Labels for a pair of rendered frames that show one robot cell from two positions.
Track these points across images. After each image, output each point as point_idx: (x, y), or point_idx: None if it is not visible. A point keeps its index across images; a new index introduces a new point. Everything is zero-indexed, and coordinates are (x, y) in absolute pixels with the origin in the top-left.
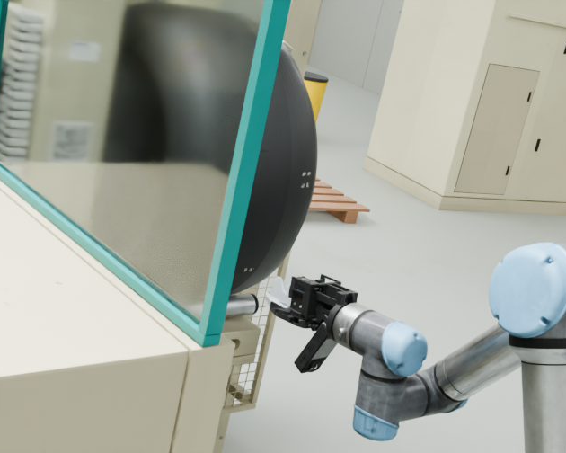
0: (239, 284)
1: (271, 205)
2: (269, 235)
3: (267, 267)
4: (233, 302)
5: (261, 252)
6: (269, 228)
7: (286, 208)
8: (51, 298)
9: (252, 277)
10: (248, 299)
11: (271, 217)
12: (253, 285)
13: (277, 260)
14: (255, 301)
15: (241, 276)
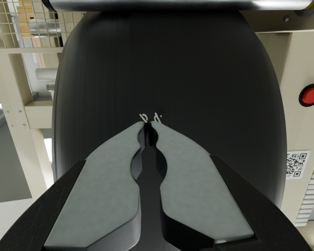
0: (135, 68)
1: (164, 248)
2: (149, 201)
3: (107, 122)
4: (97, 3)
5: (146, 166)
6: (155, 214)
7: (133, 246)
8: None
9: (124, 92)
10: (65, 5)
11: (157, 231)
12: (88, 54)
13: (95, 142)
14: (48, 1)
15: (152, 97)
